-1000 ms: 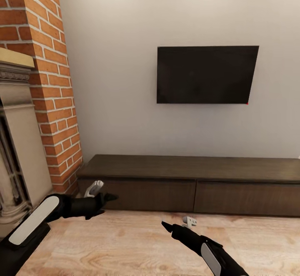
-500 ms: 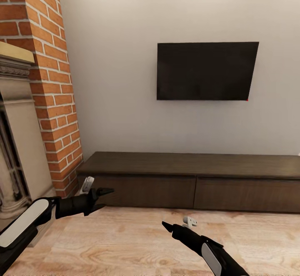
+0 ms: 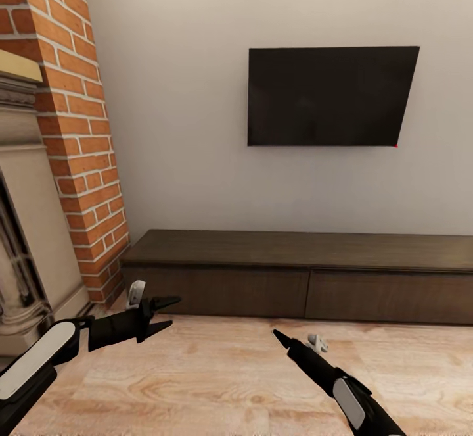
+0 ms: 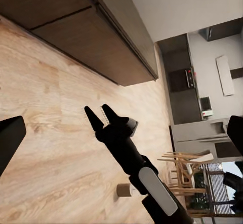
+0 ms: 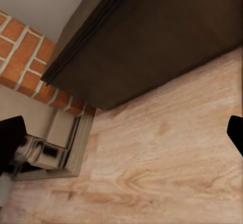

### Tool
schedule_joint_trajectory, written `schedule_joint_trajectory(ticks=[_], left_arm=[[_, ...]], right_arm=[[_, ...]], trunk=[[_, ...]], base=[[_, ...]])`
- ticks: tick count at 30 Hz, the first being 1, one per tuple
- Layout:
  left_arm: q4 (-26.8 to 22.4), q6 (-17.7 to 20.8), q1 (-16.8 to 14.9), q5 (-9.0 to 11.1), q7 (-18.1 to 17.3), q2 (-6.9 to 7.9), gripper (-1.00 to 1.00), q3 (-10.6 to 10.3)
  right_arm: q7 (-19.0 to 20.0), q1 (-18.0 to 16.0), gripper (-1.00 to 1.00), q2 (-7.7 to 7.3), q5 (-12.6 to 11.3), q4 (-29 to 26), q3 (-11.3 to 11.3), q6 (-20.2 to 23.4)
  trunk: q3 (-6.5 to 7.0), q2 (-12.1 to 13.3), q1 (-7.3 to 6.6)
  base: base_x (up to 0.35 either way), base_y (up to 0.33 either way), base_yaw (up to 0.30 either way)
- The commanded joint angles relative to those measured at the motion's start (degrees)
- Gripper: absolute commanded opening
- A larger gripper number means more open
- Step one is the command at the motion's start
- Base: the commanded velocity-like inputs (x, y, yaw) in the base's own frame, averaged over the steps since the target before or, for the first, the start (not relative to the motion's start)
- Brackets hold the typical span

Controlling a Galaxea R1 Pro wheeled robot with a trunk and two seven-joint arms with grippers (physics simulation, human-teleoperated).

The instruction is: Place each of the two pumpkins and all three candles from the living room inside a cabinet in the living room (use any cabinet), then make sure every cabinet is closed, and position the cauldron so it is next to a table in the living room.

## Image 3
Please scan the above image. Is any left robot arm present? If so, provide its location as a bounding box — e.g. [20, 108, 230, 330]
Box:
[0, 280, 181, 436]

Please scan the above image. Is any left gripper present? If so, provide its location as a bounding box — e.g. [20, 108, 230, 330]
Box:
[110, 297, 181, 345]

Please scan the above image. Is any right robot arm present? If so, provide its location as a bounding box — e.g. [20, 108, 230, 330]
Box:
[273, 329, 406, 436]

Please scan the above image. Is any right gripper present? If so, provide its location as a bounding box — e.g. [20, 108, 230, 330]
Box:
[273, 329, 326, 382]

